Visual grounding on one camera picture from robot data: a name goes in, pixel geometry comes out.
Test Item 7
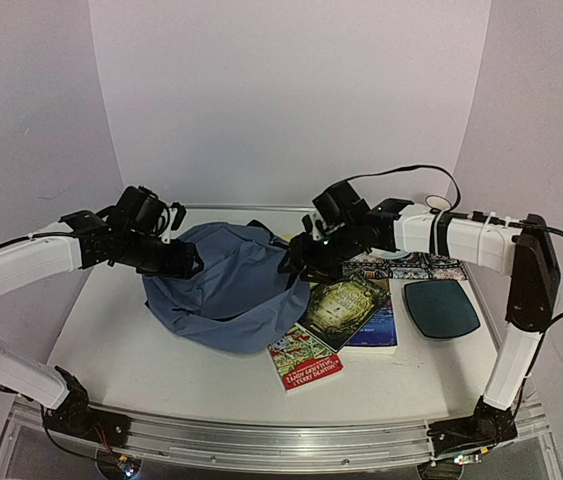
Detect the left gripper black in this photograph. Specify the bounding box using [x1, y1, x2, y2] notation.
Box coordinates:
[122, 231, 206, 280]

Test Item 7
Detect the green fantasy cover book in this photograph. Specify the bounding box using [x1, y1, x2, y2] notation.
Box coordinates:
[298, 274, 390, 352]

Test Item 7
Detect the blue student backpack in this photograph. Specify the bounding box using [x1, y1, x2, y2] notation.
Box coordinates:
[142, 220, 310, 354]

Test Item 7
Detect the red treehouse comic book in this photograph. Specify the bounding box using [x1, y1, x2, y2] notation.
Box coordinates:
[267, 324, 344, 393]

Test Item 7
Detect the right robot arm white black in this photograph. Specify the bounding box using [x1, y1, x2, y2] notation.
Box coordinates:
[278, 181, 560, 411]

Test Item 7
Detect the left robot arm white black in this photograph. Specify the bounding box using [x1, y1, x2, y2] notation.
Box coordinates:
[0, 186, 204, 437]

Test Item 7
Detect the cream and blue plate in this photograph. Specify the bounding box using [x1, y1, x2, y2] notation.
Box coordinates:
[370, 249, 409, 261]

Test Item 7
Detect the patterned black placemat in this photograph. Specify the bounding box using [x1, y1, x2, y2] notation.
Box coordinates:
[343, 253, 467, 281]

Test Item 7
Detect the white enamel mug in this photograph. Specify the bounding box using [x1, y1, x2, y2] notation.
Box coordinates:
[425, 195, 452, 212]

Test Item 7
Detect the blue orange back-cover book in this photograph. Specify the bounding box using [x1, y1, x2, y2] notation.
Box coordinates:
[344, 301, 398, 355]

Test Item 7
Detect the dark teal square plate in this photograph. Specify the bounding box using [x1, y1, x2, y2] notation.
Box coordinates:
[403, 279, 481, 340]

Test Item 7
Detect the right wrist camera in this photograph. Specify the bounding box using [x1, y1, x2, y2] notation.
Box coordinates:
[301, 210, 331, 240]

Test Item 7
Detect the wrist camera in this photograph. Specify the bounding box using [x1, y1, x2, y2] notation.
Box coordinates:
[160, 202, 187, 245]
[301, 210, 331, 240]

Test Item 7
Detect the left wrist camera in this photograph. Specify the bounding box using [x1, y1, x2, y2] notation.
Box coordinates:
[160, 202, 187, 245]

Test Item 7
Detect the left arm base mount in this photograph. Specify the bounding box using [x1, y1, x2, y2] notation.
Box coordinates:
[42, 401, 131, 448]

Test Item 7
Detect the aluminium table front rail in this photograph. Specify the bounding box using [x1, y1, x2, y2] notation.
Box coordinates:
[11, 400, 563, 479]

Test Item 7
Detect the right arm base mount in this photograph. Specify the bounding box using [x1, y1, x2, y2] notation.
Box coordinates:
[427, 416, 517, 460]

